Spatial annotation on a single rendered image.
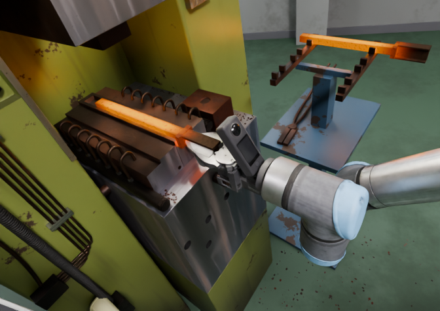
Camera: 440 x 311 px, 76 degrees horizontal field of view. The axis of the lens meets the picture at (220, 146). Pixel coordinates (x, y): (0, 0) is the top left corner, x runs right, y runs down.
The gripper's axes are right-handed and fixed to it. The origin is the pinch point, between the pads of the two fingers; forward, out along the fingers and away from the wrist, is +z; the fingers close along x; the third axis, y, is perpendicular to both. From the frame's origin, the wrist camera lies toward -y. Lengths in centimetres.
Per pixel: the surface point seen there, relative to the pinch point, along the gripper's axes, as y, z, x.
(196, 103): 2.2, 10.2, 13.2
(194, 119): 0.9, 5.0, 6.4
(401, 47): 4, -29, 64
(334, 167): 32, -23, 34
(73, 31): -28.9, 3.5, -11.6
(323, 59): 101, 50, 222
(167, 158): 2.3, 3.0, -6.0
